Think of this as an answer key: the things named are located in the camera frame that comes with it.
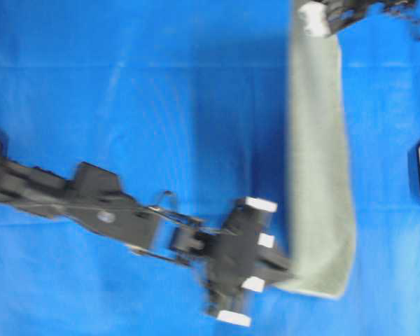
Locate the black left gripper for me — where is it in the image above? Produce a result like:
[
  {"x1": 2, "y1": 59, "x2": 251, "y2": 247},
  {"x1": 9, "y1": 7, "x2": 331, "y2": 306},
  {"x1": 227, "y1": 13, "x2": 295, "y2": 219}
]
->
[{"x1": 205, "y1": 197, "x2": 294, "y2": 328}]

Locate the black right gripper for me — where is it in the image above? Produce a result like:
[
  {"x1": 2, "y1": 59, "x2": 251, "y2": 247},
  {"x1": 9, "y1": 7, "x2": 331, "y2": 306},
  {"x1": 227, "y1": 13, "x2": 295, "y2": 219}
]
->
[{"x1": 297, "y1": 1, "x2": 370, "y2": 37}]

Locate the grey microfibre towel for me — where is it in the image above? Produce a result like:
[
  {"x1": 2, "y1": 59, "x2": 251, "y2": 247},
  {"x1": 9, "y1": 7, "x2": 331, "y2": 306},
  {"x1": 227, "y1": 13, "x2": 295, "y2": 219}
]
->
[{"x1": 279, "y1": 19, "x2": 356, "y2": 300}]

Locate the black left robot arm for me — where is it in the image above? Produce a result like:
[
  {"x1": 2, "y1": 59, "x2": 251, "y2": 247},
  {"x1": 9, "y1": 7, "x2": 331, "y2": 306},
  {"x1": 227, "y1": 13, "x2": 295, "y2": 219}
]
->
[{"x1": 0, "y1": 142, "x2": 293, "y2": 327}]

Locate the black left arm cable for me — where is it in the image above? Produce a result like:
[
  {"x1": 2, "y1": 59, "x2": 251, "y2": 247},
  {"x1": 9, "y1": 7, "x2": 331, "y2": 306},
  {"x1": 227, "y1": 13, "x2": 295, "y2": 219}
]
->
[{"x1": 138, "y1": 190, "x2": 225, "y2": 235}]

